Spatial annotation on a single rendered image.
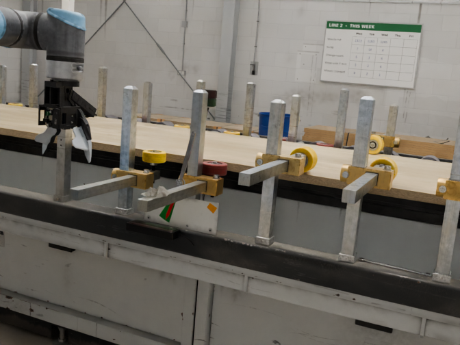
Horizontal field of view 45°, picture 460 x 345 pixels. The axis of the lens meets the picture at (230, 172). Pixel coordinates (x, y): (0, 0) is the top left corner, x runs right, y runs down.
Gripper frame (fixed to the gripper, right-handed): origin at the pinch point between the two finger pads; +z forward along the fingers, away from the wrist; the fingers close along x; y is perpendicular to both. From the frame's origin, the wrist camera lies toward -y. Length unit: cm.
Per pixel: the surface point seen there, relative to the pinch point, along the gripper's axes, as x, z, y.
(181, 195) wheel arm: 22.3, 9.3, -21.0
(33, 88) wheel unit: -152, -6, -143
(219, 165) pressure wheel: 23.0, 3.1, -42.5
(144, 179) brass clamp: -0.2, 10.3, -36.3
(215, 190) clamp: 25.2, 9.9, -36.9
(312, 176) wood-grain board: 50, 4, -54
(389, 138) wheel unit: 57, -2, -147
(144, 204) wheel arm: 21.9, 8.7, -3.5
